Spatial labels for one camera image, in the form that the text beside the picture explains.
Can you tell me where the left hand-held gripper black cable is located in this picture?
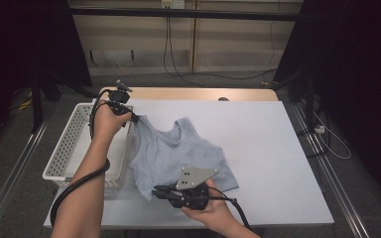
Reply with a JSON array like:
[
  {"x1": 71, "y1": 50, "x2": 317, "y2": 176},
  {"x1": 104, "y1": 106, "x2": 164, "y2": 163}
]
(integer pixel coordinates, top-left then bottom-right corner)
[{"x1": 50, "y1": 88, "x2": 112, "y2": 229}]

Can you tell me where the white perforated plastic basket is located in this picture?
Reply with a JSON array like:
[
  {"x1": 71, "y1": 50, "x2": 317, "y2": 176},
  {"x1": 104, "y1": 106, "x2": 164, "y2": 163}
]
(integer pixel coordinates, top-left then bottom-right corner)
[{"x1": 42, "y1": 102, "x2": 137, "y2": 190}]

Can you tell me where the black power cable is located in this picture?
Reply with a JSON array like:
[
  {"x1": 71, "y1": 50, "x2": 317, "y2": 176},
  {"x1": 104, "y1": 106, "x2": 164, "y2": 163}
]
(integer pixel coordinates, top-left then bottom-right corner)
[
  {"x1": 163, "y1": 8, "x2": 206, "y2": 87},
  {"x1": 168, "y1": 8, "x2": 278, "y2": 81}
]

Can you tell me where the yellow cable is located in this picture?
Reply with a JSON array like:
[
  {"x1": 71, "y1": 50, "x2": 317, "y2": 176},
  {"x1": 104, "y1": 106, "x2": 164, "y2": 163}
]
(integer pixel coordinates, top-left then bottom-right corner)
[{"x1": 9, "y1": 97, "x2": 34, "y2": 112}]

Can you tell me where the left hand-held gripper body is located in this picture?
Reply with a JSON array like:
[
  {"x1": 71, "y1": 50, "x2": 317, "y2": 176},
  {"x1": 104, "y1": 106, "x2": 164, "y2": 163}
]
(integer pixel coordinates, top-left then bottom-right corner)
[{"x1": 108, "y1": 79, "x2": 133, "y2": 117}]

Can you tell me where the black metal crossbar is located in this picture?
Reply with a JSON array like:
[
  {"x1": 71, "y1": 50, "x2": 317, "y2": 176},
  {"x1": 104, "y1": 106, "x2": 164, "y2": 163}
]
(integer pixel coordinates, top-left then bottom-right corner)
[{"x1": 68, "y1": 7, "x2": 301, "y2": 23}]

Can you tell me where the hand-held gripper black cable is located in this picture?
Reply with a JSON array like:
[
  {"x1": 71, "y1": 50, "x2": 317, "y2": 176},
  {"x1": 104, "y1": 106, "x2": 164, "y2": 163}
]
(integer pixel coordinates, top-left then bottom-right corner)
[
  {"x1": 50, "y1": 88, "x2": 112, "y2": 229},
  {"x1": 207, "y1": 186, "x2": 251, "y2": 229}
]

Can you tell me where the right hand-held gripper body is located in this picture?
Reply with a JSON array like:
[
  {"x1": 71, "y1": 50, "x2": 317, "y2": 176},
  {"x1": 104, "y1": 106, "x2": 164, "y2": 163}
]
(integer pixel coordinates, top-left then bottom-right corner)
[{"x1": 168, "y1": 167, "x2": 220, "y2": 211}]

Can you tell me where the light wooden table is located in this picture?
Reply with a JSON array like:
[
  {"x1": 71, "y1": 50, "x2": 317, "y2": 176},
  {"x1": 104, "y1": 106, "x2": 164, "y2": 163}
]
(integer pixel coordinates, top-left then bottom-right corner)
[{"x1": 97, "y1": 86, "x2": 280, "y2": 102}]

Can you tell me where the beige wooden desk cabinet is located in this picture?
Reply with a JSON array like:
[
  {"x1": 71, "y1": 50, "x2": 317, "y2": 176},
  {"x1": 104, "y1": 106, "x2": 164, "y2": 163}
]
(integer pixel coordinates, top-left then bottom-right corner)
[{"x1": 67, "y1": 0, "x2": 304, "y2": 77}]

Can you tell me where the white wall socket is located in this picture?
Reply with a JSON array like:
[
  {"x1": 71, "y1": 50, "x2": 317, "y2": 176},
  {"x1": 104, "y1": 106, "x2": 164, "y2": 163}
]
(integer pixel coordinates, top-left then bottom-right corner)
[{"x1": 161, "y1": 0, "x2": 186, "y2": 10}]

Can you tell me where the black curtain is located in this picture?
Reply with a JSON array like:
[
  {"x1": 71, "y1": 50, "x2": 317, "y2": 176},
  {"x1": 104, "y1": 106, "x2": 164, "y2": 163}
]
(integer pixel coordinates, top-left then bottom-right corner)
[
  {"x1": 0, "y1": 0, "x2": 93, "y2": 100},
  {"x1": 272, "y1": 0, "x2": 381, "y2": 212}
]

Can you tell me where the light blue tank top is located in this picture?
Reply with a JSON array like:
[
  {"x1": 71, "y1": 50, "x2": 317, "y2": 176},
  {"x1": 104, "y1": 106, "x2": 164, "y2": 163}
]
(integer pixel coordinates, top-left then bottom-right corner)
[{"x1": 129, "y1": 114, "x2": 240, "y2": 201}]

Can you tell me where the right hand-held gripper black cable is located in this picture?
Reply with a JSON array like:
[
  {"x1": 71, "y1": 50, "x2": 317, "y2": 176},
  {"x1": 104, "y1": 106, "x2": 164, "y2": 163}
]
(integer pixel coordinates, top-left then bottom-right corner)
[{"x1": 207, "y1": 186, "x2": 251, "y2": 229}]

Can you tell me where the aluminium floor rail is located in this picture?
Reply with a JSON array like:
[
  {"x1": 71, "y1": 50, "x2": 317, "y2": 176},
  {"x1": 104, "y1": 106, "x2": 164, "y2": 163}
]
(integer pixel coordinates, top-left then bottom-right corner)
[
  {"x1": 289, "y1": 102, "x2": 371, "y2": 238},
  {"x1": 0, "y1": 118, "x2": 53, "y2": 238}
]

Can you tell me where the white cable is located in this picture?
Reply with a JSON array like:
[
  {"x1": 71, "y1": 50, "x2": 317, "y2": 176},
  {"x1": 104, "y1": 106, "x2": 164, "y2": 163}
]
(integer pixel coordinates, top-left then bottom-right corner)
[{"x1": 312, "y1": 110, "x2": 352, "y2": 161}]

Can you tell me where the black metal stand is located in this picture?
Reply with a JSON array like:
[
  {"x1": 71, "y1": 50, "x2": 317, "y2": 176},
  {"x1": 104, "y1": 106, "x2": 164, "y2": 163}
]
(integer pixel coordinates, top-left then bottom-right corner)
[
  {"x1": 29, "y1": 70, "x2": 97, "y2": 133},
  {"x1": 271, "y1": 67, "x2": 316, "y2": 132}
]

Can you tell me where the person's left hand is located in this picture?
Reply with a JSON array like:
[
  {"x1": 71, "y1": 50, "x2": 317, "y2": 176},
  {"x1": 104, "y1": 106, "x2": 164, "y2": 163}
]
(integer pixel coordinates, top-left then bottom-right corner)
[{"x1": 91, "y1": 100, "x2": 130, "y2": 142}]

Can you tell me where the person's right hand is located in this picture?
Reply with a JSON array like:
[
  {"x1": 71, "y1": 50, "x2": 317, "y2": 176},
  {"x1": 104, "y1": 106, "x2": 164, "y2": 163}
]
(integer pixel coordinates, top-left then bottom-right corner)
[{"x1": 182, "y1": 178, "x2": 236, "y2": 234}]

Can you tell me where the white table cover sheet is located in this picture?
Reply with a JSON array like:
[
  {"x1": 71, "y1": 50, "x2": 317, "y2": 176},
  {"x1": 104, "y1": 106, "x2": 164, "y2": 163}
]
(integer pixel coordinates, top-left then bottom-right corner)
[{"x1": 43, "y1": 98, "x2": 335, "y2": 230}]

